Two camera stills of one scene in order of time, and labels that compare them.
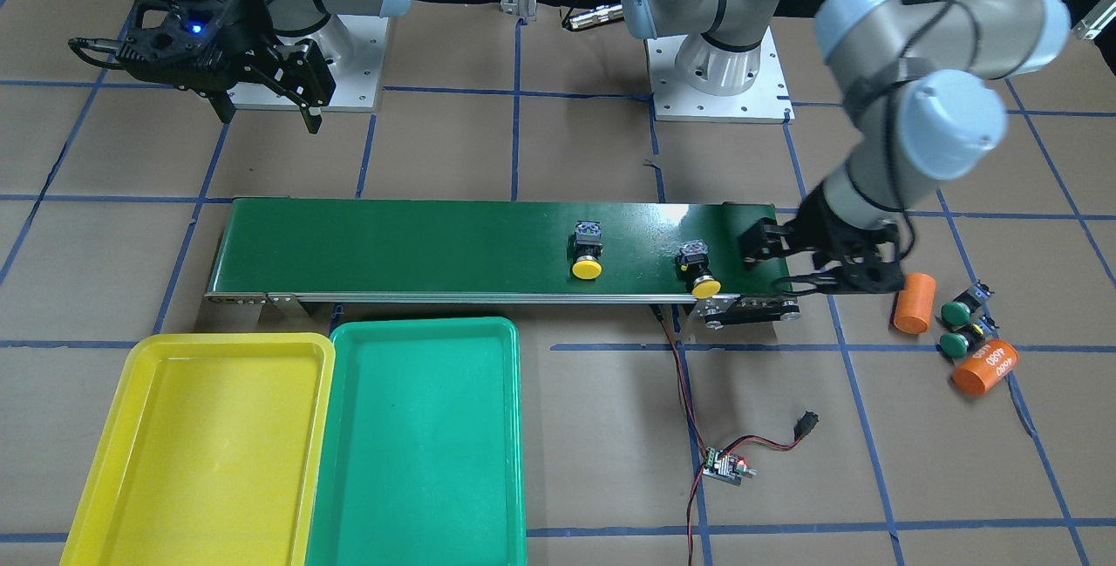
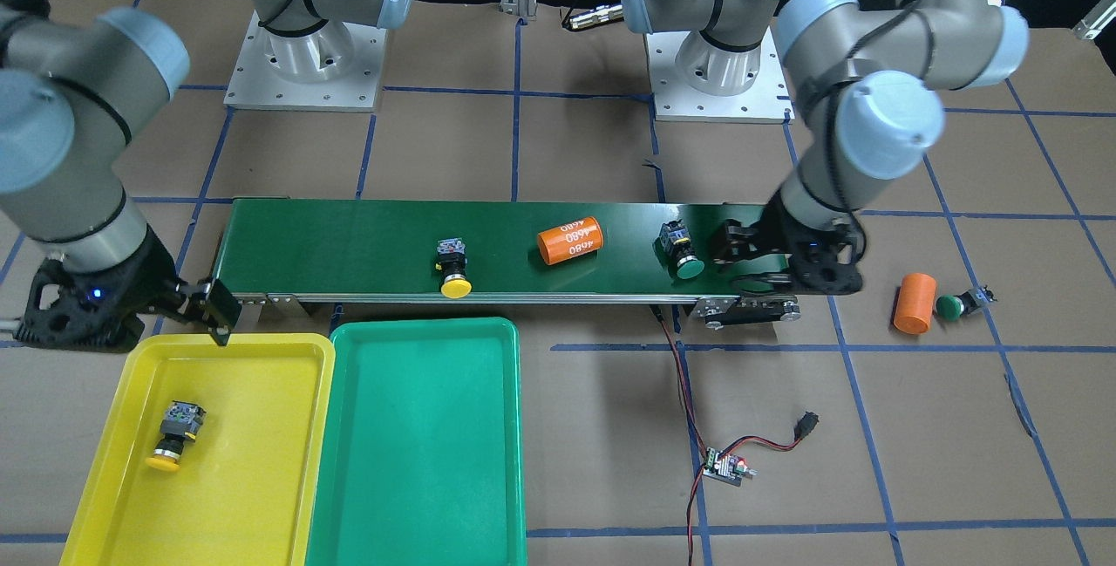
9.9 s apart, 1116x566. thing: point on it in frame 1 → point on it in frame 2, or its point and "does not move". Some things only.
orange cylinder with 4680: (984, 366) → (570, 241)
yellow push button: (588, 249) → (182, 421)
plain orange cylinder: (914, 304) does not move
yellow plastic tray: (210, 453) does not move
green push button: (957, 344) → (676, 240)
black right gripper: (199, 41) → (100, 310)
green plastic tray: (421, 454) does not move
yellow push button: (693, 264) → (452, 264)
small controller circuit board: (730, 468) does not move
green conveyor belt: (296, 251) does not move
